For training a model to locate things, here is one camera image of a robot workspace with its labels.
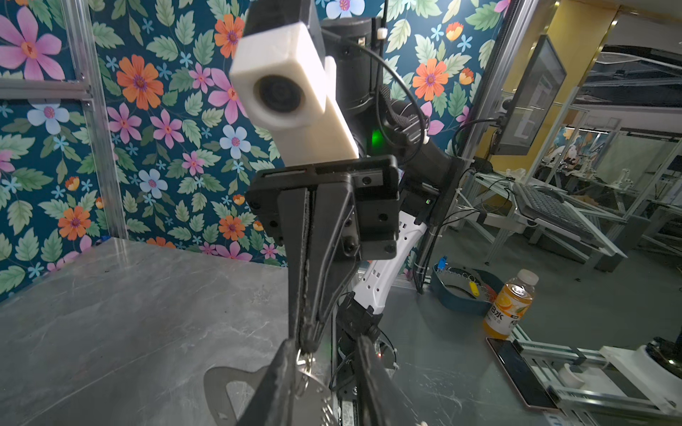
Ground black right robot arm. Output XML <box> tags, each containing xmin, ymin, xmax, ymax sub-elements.
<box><xmin>229</xmin><ymin>6</ymin><xmax>462</xmax><ymax>353</ymax></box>

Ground silver keys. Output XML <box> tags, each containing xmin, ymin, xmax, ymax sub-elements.
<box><xmin>204</xmin><ymin>339</ymin><xmax>337</xmax><ymax>425</ymax></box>

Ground aluminium corner post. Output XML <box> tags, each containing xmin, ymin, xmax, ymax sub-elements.
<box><xmin>61</xmin><ymin>1</ymin><xmax>128</xmax><ymax>239</ymax></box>

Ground orange juice bottle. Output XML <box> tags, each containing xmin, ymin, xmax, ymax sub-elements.
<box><xmin>484</xmin><ymin>269</ymin><xmax>539</xmax><ymax>339</ymax></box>

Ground smartphone on table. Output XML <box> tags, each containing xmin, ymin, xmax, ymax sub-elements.
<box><xmin>486</xmin><ymin>337</ymin><xmax>559</xmax><ymax>413</ymax></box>

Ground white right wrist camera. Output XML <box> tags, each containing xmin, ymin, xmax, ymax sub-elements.
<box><xmin>229</xmin><ymin>0</ymin><xmax>360</xmax><ymax>166</ymax></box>

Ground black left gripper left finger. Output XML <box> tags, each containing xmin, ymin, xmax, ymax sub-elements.
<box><xmin>237</xmin><ymin>339</ymin><xmax>298</xmax><ymax>426</ymax></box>

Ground teal round bowl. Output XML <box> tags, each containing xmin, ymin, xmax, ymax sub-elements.
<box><xmin>430</xmin><ymin>262</ymin><xmax>504</xmax><ymax>317</ymax></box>

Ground laptop on stand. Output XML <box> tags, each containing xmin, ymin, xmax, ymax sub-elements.
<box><xmin>511</xmin><ymin>182</ymin><xmax>626</xmax><ymax>257</ymax></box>

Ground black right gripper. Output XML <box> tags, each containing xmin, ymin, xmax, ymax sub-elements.
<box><xmin>246</xmin><ymin>155</ymin><xmax>400</xmax><ymax>351</ymax></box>

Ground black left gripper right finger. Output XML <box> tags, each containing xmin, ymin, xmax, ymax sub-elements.
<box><xmin>353</xmin><ymin>335</ymin><xmax>418</xmax><ymax>425</ymax></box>

